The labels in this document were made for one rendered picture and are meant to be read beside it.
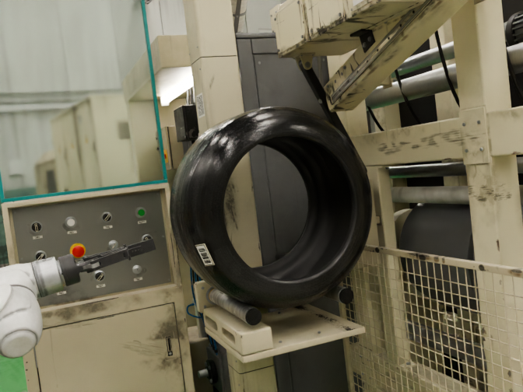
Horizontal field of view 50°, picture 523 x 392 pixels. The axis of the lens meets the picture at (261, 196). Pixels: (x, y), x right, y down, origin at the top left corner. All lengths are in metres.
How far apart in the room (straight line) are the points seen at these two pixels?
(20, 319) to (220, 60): 1.02
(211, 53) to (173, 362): 1.08
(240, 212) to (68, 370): 0.78
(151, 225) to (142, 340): 0.40
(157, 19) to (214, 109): 10.23
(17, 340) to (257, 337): 0.59
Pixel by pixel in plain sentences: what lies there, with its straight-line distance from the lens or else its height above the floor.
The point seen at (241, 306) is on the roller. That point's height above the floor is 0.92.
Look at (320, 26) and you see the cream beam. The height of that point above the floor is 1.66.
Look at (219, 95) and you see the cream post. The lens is 1.86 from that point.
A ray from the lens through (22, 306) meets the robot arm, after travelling 1.31.
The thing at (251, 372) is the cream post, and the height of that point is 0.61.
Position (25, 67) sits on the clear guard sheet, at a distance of 2.06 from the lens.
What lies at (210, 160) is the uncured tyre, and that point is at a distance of 1.45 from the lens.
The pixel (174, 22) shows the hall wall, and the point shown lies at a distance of 12.18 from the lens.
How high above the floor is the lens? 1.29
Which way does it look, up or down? 3 degrees down
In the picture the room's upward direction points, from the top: 7 degrees counter-clockwise
